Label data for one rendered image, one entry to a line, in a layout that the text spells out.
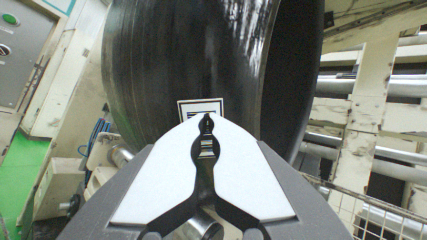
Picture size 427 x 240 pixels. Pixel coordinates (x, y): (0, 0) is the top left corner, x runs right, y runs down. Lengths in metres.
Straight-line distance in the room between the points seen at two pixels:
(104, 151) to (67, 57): 3.35
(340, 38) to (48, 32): 1.09
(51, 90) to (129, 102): 3.54
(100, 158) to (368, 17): 0.98
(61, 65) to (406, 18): 3.88
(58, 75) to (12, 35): 2.91
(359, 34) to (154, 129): 0.81
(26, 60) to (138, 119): 0.66
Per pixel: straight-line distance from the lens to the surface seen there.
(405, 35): 1.03
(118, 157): 0.43
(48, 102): 3.75
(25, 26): 0.84
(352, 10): 0.87
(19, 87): 0.83
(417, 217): 0.68
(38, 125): 3.82
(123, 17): 0.24
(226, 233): 0.47
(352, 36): 0.85
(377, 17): 0.85
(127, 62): 0.20
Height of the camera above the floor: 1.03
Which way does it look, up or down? 5 degrees up
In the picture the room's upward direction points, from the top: 18 degrees clockwise
